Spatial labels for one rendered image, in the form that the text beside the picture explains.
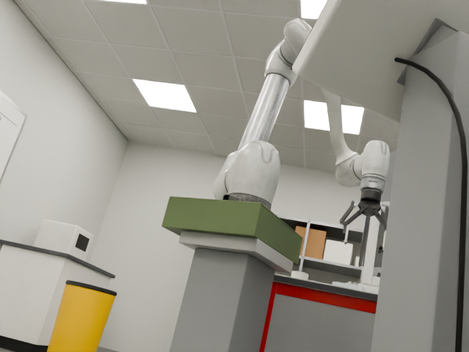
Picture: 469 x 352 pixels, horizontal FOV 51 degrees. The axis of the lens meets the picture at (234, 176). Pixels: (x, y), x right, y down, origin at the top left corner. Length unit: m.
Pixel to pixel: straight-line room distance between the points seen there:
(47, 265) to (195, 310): 3.39
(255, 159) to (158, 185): 5.13
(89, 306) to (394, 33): 3.38
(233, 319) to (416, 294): 0.80
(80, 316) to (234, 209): 2.65
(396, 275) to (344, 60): 0.39
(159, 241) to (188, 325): 4.97
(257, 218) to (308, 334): 0.69
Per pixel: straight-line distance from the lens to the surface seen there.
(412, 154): 0.87
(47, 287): 4.80
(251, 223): 1.44
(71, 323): 4.01
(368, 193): 1.92
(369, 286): 2.71
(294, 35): 2.00
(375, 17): 0.95
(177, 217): 1.59
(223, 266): 1.53
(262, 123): 1.95
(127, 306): 6.47
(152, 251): 6.49
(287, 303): 2.01
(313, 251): 5.71
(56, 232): 5.20
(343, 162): 2.07
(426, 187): 0.82
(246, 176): 1.62
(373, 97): 0.99
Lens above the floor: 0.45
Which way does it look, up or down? 19 degrees up
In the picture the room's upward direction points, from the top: 13 degrees clockwise
